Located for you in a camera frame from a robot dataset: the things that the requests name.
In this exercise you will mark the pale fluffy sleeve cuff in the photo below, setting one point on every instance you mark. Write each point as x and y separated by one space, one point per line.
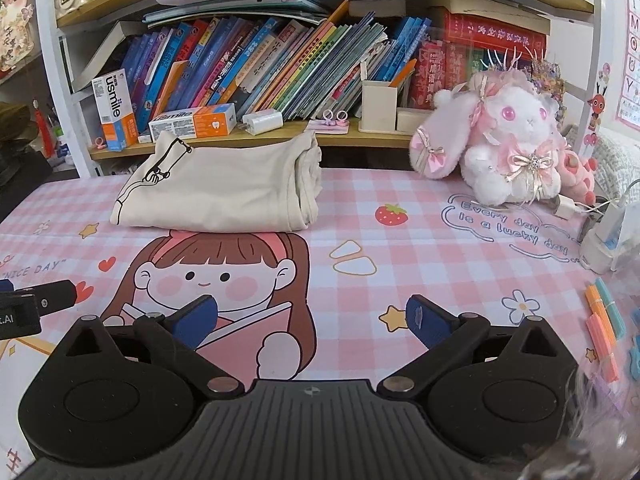
610 425

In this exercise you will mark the white pink plush rabbit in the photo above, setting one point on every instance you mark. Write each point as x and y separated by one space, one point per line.
505 160

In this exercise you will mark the flat white orange box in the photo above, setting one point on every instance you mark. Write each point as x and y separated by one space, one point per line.
195 122

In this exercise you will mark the blue sticky note strips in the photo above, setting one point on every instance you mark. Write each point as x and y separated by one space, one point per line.
612 307

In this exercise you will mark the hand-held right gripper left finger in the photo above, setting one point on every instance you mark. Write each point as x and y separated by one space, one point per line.
200 320

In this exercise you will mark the beige pen holder box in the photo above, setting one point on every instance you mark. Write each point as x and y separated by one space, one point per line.
379 107

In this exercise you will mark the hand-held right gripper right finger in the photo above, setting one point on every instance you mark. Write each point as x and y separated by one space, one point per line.
420 320

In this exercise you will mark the red thick book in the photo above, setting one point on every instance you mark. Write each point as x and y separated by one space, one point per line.
495 32

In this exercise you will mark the row of colourful books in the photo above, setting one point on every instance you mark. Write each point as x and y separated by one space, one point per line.
260 65

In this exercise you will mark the cream t-shirt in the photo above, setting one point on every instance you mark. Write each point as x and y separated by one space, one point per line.
225 185

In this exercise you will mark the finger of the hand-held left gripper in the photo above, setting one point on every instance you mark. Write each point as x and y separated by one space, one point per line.
55 295

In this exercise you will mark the red tassel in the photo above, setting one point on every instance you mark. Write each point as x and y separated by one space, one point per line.
40 130

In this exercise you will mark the pink checked cartoon desk mat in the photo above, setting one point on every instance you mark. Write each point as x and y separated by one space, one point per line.
425 260

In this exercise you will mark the deer wall sticker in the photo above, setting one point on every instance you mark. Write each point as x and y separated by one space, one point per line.
597 105

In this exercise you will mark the pink scissors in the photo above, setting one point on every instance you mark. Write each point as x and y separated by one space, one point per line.
327 121

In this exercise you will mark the wall poster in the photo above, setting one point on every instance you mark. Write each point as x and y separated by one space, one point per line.
631 60

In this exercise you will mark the orange and teal markers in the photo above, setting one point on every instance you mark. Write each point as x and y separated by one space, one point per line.
602 340

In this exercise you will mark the tall white orange box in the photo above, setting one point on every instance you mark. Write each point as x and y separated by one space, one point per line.
116 110

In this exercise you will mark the small beige box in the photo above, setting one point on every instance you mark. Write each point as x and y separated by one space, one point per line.
412 121

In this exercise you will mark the white charger plug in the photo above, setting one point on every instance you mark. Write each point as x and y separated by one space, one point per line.
262 123

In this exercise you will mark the white power strip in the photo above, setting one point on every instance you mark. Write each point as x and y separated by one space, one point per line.
602 245

